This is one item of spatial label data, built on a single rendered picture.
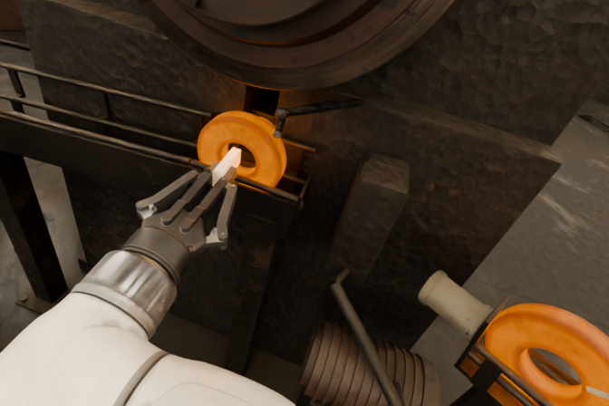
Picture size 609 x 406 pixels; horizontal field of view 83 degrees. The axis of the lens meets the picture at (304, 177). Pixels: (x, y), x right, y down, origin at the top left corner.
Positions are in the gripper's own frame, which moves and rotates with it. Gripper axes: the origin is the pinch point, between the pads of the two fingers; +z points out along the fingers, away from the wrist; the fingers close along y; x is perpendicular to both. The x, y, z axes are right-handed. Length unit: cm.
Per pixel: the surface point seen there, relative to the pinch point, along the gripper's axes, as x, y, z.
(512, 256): -83, 109, 93
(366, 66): 20.1, 15.7, 3.9
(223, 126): 4.0, -2.9, 4.3
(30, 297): -74, -59, -6
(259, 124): 5.6, 2.5, 5.7
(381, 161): 4.6, 22.6, 8.1
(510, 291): -81, 103, 69
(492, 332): -4.6, 43.3, -8.3
